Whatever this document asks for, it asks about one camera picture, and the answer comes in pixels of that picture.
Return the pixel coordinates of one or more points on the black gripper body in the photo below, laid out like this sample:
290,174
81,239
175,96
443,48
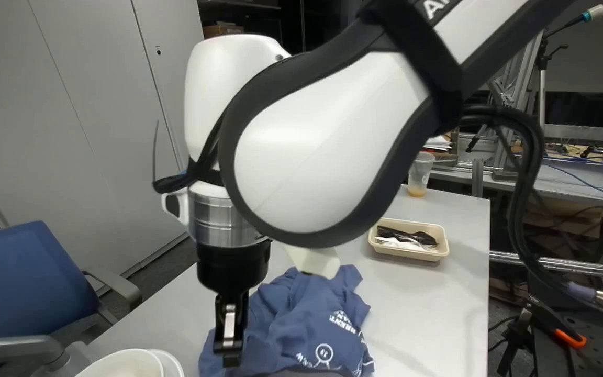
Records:
230,269

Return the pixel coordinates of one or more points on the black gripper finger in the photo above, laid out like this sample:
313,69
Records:
242,328
219,328

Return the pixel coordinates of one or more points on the blue printed t-shirt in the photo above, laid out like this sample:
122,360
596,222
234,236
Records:
301,328

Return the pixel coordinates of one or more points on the white bowl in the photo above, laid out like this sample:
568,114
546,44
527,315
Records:
131,364

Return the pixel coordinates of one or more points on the black plastic utensils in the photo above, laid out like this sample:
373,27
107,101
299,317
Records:
409,236

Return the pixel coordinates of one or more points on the beige plastic tray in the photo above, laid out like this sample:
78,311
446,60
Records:
413,253

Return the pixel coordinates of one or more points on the blue office chair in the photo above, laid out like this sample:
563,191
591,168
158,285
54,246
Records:
22,285

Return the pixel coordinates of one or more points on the clear plastic cup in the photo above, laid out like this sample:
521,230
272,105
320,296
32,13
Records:
421,179

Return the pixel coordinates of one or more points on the white cabinet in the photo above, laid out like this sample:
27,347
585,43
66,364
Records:
71,105

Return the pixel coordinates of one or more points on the brown cardboard box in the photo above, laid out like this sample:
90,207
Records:
222,30

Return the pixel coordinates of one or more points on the dark metal shelf unit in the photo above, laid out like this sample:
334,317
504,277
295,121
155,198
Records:
272,18

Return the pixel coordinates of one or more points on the dark glass door cabinet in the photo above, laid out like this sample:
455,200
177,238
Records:
315,13

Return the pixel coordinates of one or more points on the small black tripod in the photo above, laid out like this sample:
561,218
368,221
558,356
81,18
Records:
514,347

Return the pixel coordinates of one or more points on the grey workbench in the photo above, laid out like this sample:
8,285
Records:
580,180

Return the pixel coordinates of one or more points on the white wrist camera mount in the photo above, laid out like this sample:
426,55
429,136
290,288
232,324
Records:
317,265

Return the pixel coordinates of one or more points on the aluminium rail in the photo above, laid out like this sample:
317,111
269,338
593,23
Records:
504,257

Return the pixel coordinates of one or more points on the aluminium frame struts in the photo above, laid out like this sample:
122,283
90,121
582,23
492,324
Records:
504,172

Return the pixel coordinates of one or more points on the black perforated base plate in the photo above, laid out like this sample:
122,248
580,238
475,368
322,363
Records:
596,358

